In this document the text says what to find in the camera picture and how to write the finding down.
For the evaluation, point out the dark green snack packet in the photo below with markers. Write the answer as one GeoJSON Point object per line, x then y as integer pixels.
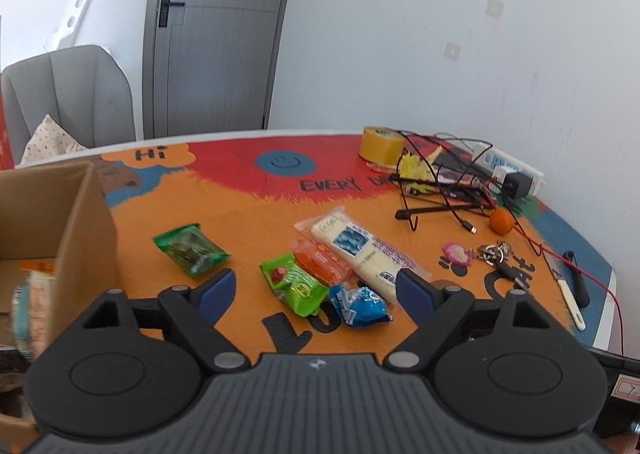
{"type": "Point", "coordinates": [190, 249]}

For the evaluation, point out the long white snack packet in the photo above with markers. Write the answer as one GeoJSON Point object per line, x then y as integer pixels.
{"type": "Point", "coordinates": [350, 244]}

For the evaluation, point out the orange snack packet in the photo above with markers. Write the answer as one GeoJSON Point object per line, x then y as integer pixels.
{"type": "Point", "coordinates": [320, 261]}

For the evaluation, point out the grey chair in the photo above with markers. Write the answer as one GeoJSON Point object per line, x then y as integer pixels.
{"type": "Point", "coordinates": [75, 89]}

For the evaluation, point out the dotted beige cushion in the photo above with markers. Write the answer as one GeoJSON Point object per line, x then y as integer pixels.
{"type": "Point", "coordinates": [50, 141]}

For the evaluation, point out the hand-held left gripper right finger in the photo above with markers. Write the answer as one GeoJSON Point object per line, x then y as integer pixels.
{"type": "Point", "coordinates": [415, 294]}

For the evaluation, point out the bunch of keys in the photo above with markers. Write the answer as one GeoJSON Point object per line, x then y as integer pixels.
{"type": "Point", "coordinates": [500, 259]}

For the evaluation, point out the black metal stand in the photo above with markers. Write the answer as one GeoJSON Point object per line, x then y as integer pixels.
{"type": "Point", "coordinates": [440, 208]}

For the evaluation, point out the bright green snack packet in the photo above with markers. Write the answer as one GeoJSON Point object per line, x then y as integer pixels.
{"type": "Point", "coordinates": [292, 284]}

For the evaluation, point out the yellow tape roll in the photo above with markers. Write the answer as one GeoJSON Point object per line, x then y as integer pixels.
{"type": "Point", "coordinates": [380, 149]}

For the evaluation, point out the black flat device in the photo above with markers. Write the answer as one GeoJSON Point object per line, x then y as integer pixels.
{"type": "Point", "coordinates": [452, 159]}

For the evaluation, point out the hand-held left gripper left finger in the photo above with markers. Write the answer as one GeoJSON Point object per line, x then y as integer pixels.
{"type": "Point", "coordinates": [217, 291]}

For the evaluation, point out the black pen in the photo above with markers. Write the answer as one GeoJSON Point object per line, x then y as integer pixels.
{"type": "Point", "coordinates": [577, 281]}

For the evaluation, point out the white wall cover plate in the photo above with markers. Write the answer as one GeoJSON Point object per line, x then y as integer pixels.
{"type": "Point", "coordinates": [495, 8]}
{"type": "Point", "coordinates": [452, 50]}

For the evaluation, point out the white foam piece with holes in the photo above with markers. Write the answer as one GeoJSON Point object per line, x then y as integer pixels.
{"type": "Point", "coordinates": [72, 16]}

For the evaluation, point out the white power strip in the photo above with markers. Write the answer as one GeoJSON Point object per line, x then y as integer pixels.
{"type": "Point", "coordinates": [505, 161]}

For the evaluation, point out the brown cardboard box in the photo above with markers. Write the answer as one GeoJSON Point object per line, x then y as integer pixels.
{"type": "Point", "coordinates": [85, 244]}

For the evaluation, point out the small orange fruit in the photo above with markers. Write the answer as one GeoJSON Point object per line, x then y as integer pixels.
{"type": "Point", "coordinates": [501, 221]}

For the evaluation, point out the grey door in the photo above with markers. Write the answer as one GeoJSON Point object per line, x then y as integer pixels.
{"type": "Point", "coordinates": [215, 34]}

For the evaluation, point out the black charger adapter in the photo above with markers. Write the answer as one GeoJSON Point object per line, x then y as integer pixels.
{"type": "Point", "coordinates": [517, 185]}

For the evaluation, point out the yellow crumpled wrapper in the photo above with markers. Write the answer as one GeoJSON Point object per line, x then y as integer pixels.
{"type": "Point", "coordinates": [415, 166]}

